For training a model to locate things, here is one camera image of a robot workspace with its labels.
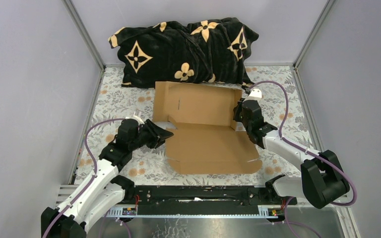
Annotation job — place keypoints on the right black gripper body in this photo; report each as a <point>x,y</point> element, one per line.
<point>238,116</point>

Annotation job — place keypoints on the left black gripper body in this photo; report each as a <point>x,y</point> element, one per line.
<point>147,137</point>

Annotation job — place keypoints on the brown cardboard box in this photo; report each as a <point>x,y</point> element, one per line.
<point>206,139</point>

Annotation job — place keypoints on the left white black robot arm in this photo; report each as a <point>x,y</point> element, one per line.
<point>98,177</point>

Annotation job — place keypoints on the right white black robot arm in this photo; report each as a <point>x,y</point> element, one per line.
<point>320,182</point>

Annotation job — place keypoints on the floral patterned table mat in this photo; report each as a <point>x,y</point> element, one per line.
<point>280,104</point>

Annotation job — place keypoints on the black blanket with tan flowers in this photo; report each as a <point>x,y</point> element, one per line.
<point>209,51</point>

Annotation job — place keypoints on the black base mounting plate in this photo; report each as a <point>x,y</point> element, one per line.
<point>173,200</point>

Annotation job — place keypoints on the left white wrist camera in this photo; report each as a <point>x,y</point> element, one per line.
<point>137,116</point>

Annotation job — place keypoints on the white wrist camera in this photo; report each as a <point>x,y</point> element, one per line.
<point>255,94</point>
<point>137,116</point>

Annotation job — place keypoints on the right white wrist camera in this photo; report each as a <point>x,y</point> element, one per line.
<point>255,94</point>

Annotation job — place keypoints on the aluminium frame rail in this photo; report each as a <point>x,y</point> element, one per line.
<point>129,213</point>

